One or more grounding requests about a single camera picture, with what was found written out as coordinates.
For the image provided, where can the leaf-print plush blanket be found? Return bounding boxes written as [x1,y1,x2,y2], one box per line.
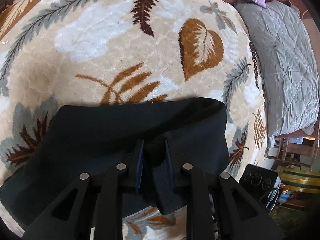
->
[0,0,269,240]

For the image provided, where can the wooden chair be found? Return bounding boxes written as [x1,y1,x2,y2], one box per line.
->
[266,130,318,168]

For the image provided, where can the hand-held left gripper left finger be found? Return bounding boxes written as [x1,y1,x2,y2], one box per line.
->
[22,139,145,240]

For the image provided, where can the black pants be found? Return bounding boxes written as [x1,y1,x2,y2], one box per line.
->
[0,97,230,230]

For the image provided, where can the gold and black table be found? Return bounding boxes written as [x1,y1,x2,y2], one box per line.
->
[276,166,320,200]

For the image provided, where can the grey quilted bed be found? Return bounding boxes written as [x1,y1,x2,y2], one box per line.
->
[235,0,320,138]

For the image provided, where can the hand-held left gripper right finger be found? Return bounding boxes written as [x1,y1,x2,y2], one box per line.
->
[164,140,285,240]

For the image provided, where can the black electric heater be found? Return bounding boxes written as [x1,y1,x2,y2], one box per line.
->
[239,164,279,213]

